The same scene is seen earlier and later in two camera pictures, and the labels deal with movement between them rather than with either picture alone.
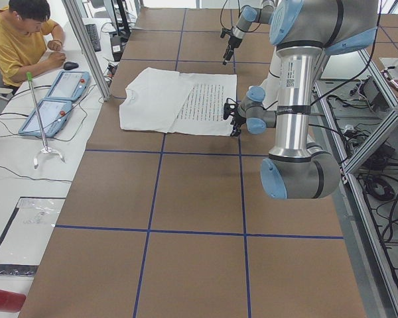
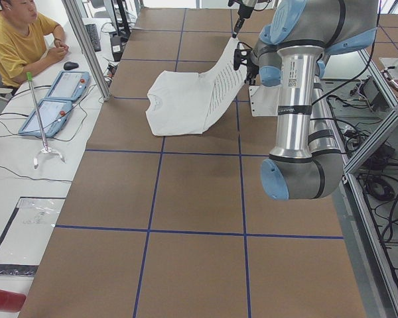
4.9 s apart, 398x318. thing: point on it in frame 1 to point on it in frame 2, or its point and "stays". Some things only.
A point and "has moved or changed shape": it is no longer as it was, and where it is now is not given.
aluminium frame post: (73, 14) stays
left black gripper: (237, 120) to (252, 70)
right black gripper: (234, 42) to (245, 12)
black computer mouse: (69, 65) stays
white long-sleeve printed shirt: (170, 101) has moved or changed shape
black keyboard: (93, 34) stays
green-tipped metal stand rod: (47, 150) stays
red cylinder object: (2, 300) stays
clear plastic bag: (22, 246) stays
